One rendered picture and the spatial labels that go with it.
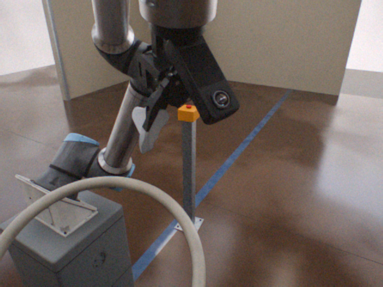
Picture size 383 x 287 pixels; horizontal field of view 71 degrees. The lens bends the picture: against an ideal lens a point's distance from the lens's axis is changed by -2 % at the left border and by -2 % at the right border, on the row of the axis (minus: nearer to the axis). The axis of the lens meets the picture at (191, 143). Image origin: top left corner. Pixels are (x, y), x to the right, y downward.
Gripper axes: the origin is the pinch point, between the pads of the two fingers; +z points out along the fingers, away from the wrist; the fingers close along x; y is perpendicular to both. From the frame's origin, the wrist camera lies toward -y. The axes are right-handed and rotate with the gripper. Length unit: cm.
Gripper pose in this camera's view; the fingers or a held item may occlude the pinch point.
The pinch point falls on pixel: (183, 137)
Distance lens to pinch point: 46.7
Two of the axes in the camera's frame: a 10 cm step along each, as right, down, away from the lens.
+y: -6.0, -6.3, 5.0
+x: -8.0, 4.3, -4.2
